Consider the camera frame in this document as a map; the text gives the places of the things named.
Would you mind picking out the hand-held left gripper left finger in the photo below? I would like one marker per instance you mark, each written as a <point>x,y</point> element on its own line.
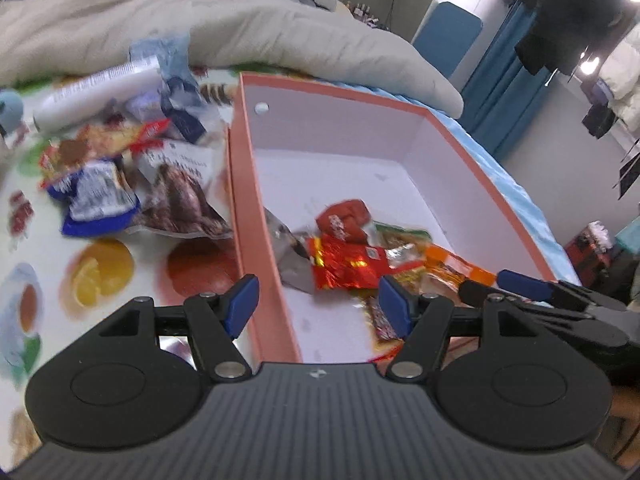
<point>241,305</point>

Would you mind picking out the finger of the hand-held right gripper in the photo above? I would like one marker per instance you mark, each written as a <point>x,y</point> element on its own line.
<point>522,282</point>
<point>472,291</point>

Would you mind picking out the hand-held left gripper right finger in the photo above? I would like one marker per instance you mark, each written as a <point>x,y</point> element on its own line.
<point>395,305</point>

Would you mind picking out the clear orange snack packet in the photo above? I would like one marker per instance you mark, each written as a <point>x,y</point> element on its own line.
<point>407,260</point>

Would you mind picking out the red foil snack packet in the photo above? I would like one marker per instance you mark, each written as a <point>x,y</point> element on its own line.
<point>340,265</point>

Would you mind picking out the green snack packet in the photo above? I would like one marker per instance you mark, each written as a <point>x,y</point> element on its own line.
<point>400,234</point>

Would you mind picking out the small red snack packet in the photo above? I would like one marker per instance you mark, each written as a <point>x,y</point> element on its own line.
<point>345,220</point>

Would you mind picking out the white snack packet brown print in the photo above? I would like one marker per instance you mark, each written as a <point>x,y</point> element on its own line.
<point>180,195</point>

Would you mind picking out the orange cardboard box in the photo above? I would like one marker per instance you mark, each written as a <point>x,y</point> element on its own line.
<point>350,150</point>

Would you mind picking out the blue and white snack packet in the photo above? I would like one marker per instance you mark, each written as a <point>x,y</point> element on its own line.
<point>95,195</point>

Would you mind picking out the red-orange snack packet brown picture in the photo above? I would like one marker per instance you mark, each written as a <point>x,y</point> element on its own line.
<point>100,140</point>

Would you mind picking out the person's right hand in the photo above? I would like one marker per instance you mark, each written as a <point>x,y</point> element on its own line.
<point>625,420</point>

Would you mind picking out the silver snack packet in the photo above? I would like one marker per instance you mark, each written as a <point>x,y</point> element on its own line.
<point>295,272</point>

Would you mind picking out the red suitcase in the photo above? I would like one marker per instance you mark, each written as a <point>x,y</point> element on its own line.
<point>587,255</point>

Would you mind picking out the teal cloth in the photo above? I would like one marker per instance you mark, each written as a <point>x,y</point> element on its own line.
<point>629,240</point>

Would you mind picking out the long black hanging garment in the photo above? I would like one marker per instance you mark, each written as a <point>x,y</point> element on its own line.
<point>629,172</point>

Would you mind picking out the small black hanging garment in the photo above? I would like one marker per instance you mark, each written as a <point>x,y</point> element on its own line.
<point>599,120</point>

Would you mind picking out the blue curtain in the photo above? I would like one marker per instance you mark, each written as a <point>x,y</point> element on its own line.
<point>505,90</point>

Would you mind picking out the fruit printed mat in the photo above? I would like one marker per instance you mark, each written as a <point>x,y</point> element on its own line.
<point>50,270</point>

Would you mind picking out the navy and white packet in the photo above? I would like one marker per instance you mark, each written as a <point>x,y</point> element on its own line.
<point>185,115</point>

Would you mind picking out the white down jacket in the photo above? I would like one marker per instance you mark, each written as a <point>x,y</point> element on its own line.
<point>627,85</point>

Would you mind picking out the white cylindrical packet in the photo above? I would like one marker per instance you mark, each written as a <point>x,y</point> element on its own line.
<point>95,95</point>

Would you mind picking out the blue covered chair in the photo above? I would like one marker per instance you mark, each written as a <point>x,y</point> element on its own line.
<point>447,35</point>

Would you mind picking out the light blue plastic packet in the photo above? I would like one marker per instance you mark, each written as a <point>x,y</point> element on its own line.
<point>160,52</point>

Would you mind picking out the black hanging coat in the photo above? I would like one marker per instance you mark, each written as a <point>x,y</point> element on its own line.
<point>575,10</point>

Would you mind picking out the grey duvet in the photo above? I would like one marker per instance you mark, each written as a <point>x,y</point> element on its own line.
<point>250,25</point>

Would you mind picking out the row of small bottles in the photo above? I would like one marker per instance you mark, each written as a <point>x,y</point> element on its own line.
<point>365,15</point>

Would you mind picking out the plush penguin toy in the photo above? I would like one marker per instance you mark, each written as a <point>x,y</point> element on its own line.
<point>10,110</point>

